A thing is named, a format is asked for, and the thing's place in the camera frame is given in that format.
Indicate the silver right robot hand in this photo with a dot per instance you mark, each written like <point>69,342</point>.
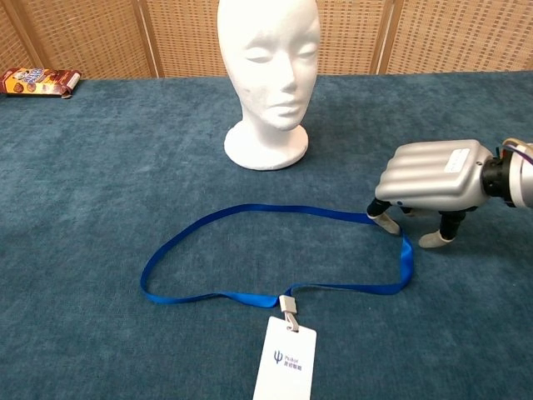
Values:
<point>429,175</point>

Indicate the white ID badge card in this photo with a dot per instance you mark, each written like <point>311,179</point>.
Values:
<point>283,375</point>

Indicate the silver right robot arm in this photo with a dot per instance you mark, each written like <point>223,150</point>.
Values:
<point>520,179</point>

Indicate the wicker folding screen panel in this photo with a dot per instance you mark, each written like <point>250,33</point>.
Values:
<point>8,46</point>
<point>91,37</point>
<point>458,37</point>
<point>187,37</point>

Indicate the white foam mannequin head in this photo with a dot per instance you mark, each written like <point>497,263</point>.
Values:
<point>266,104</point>

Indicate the teal table cloth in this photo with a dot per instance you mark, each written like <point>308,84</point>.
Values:
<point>104,208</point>

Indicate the brown snack box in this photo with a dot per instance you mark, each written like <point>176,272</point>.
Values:
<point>33,82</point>

